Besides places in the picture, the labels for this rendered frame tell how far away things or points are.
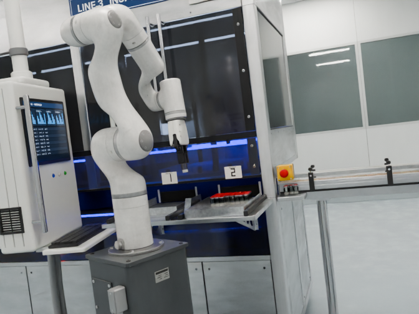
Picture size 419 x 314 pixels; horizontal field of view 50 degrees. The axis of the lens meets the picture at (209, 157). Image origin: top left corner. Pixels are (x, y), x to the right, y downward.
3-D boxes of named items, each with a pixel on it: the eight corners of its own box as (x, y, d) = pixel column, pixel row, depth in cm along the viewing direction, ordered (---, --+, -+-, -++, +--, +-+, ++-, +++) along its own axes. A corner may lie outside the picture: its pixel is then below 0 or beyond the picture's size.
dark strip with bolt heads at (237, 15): (250, 174, 218) (232, 9, 214) (260, 174, 217) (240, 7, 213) (250, 174, 217) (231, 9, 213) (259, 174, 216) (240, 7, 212)
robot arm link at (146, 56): (108, 57, 165) (150, 118, 183) (143, 45, 158) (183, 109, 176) (116, 43, 171) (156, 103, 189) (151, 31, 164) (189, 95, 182)
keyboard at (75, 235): (86, 228, 236) (85, 223, 236) (111, 225, 234) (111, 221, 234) (48, 248, 197) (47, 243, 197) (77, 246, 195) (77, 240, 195)
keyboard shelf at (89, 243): (71, 233, 241) (70, 228, 240) (121, 229, 236) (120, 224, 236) (24, 258, 196) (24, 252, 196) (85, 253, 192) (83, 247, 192)
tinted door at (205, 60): (173, 139, 230) (159, 23, 227) (255, 130, 216) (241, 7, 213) (173, 139, 229) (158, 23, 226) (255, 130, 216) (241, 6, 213)
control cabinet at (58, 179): (52, 229, 248) (32, 87, 243) (85, 226, 244) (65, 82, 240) (-5, 256, 198) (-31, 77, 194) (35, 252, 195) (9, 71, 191)
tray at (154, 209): (156, 203, 243) (155, 197, 243) (201, 200, 235) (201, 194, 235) (126, 217, 211) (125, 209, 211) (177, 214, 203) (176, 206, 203)
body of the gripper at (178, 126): (172, 119, 184) (176, 147, 184) (162, 118, 175) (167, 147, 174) (189, 116, 182) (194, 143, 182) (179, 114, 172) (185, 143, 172)
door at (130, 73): (93, 149, 245) (79, 40, 242) (173, 139, 230) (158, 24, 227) (93, 149, 244) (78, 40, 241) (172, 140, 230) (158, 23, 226)
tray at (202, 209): (209, 203, 222) (209, 196, 221) (261, 200, 213) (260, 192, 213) (184, 218, 189) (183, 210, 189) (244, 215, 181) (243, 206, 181)
